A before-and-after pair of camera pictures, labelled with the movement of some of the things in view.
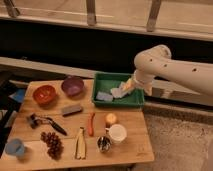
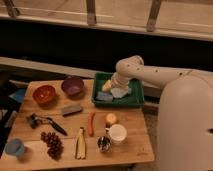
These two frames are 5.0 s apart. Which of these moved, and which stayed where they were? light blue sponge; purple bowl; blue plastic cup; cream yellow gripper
Moved: cream yellow gripper
Stayed: blue plastic cup; purple bowl; light blue sponge
